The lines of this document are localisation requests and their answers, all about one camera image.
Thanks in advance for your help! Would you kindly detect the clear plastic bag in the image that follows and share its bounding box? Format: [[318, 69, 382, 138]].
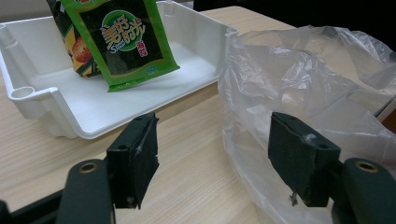
[[218, 25, 396, 224]]

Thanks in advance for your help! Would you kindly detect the green seaweed packet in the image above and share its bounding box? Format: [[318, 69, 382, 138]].
[[60, 0, 181, 93]]

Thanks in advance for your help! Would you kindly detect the white plastic bin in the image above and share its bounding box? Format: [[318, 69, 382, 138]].
[[0, 0, 239, 140]]

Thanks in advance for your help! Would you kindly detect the black yellow chips packet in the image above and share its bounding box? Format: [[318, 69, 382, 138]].
[[46, 0, 108, 78]]

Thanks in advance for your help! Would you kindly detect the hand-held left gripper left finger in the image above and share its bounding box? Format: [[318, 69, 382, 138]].
[[106, 112, 161, 210]]

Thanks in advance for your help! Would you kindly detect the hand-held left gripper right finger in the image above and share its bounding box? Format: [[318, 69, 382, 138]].
[[267, 111, 342, 208]]

